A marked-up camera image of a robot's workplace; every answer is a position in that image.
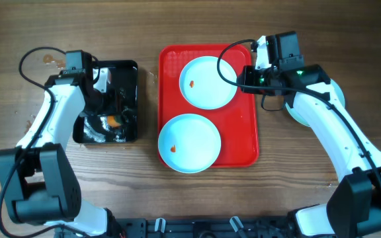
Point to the light blue plate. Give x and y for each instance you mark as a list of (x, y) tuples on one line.
[(189, 143), (299, 119), (201, 85)]

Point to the green and yellow sponge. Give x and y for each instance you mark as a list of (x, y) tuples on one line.
[(114, 121)]

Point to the red plastic tray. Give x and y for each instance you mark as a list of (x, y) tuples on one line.
[(236, 121)]

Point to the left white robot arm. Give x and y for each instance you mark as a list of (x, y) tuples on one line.
[(38, 185)]

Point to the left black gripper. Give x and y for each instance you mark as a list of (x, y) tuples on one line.
[(114, 105)]

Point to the black water tray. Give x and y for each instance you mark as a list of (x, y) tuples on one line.
[(94, 129)]

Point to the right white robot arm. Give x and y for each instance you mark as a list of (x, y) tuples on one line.
[(354, 209)]

